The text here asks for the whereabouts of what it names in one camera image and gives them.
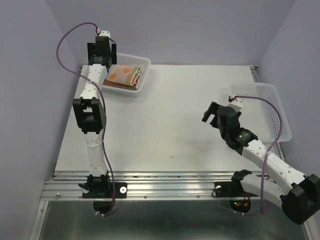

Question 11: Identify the orange polka dot towel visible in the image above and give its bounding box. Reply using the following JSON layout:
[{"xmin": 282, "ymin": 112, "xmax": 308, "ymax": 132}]
[{"xmin": 105, "ymin": 64, "xmax": 143, "ymax": 89}]

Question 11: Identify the brown red checked towel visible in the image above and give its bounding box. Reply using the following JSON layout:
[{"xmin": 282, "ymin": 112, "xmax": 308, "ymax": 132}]
[{"xmin": 103, "ymin": 80, "xmax": 137, "ymax": 91}]

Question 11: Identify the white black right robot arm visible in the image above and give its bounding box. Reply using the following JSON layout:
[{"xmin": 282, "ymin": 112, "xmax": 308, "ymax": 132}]
[{"xmin": 202, "ymin": 98, "xmax": 320, "ymax": 225}]

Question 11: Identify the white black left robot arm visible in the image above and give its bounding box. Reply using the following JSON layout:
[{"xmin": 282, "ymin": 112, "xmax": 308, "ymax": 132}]
[{"xmin": 72, "ymin": 36, "xmax": 117, "ymax": 198}]

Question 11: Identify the white perforated basket right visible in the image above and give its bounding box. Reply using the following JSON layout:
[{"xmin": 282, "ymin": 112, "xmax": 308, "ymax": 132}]
[{"xmin": 230, "ymin": 82, "xmax": 292, "ymax": 143}]

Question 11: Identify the white perforated basket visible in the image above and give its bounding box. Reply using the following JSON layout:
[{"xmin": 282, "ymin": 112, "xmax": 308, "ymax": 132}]
[
  {"xmin": 230, "ymin": 82, "xmax": 292, "ymax": 143},
  {"xmin": 102, "ymin": 53, "xmax": 151, "ymax": 98}
]

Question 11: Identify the white perforated basket left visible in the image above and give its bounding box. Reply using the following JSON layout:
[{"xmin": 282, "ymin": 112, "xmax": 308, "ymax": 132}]
[{"xmin": 102, "ymin": 53, "xmax": 151, "ymax": 98}]

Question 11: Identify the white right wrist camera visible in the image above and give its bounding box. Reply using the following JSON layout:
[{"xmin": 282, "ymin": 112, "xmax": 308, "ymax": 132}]
[{"xmin": 227, "ymin": 96, "xmax": 243, "ymax": 112}]

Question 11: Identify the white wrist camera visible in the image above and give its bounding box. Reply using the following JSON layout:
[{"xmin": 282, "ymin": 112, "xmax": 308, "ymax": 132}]
[
  {"xmin": 227, "ymin": 96, "xmax": 243, "ymax": 112},
  {"xmin": 95, "ymin": 27, "xmax": 111, "ymax": 38}
]

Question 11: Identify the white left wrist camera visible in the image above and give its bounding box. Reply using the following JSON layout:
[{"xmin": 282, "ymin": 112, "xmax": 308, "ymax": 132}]
[{"xmin": 95, "ymin": 27, "xmax": 111, "ymax": 38}]

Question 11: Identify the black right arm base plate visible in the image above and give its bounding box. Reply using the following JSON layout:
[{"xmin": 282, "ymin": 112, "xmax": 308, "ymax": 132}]
[{"xmin": 211, "ymin": 169, "xmax": 261, "ymax": 198}]

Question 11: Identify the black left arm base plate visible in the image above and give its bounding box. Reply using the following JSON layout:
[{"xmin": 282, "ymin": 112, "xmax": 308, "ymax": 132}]
[{"xmin": 82, "ymin": 182, "xmax": 128, "ymax": 199}]

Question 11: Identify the aluminium mounting rail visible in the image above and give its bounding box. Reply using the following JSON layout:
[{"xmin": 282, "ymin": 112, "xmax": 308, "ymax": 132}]
[{"xmin": 39, "ymin": 171, "xmax": 308, "ymax": 201}]

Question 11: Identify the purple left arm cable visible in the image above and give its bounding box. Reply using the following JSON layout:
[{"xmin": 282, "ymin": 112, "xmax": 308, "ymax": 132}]
[{"xmin": 56, "ymin": 22, "xmax": 117, "ymax": 218}]

